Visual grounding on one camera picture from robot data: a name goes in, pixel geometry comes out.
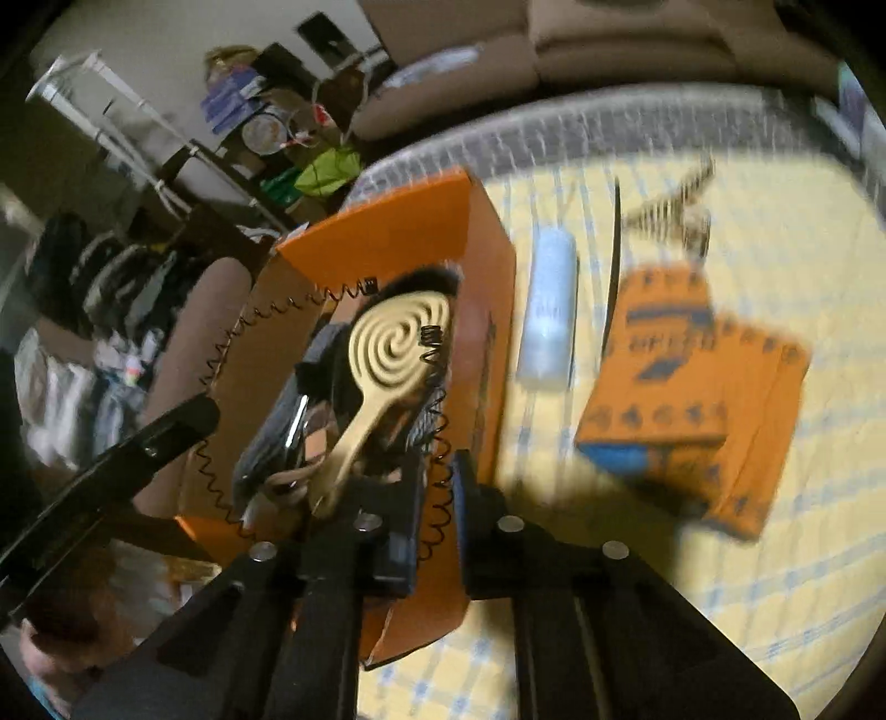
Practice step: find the yellow plaid blanket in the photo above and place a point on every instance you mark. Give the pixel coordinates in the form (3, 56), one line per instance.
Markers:
(796, 242)

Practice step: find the orange cardboard box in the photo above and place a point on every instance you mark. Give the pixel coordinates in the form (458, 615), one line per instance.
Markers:
(484, 277)

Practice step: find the dark wooden side table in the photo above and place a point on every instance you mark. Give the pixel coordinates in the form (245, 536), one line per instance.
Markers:
(221, 187)

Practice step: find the orange crayon box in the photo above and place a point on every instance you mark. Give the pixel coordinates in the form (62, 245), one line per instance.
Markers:
(692, 374)

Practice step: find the brown sofa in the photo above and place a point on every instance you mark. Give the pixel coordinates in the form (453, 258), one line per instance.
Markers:
(623, 48)

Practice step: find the tan bolster cushion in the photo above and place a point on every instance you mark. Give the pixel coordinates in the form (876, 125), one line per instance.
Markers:
(201, 332)

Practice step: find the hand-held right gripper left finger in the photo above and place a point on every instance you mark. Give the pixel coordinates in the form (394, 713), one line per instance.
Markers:
(396, 543)

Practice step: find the white cosmetic tube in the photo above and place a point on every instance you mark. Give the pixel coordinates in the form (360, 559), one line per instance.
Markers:
(550, 304)

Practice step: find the pile of clothes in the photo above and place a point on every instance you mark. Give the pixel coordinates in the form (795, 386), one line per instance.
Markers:
(104, 332)

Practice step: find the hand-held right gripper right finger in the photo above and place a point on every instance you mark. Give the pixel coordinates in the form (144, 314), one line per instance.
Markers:
(465, 526)

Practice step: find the grey pebble-pattern mat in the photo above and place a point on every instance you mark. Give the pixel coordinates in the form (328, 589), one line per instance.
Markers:
(554, 131)

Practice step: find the white metal rack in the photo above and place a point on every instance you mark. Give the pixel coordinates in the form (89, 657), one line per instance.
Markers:
(104, 104)

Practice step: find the beige wooden hairbrush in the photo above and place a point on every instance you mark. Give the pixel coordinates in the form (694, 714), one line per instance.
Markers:
(394, 339)

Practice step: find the blue box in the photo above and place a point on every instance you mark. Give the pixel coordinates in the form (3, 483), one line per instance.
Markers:
(232, 104)

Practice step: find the green bag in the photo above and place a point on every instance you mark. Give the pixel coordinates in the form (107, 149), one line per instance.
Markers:
(325, 169)

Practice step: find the striped hair clip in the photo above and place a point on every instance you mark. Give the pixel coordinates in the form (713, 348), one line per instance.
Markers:
(664, 208)

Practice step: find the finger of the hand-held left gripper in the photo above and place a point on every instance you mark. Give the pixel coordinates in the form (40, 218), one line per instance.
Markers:
(138, 457)

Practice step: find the thin black paintbrush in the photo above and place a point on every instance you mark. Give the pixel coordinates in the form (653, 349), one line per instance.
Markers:
(615, 263)

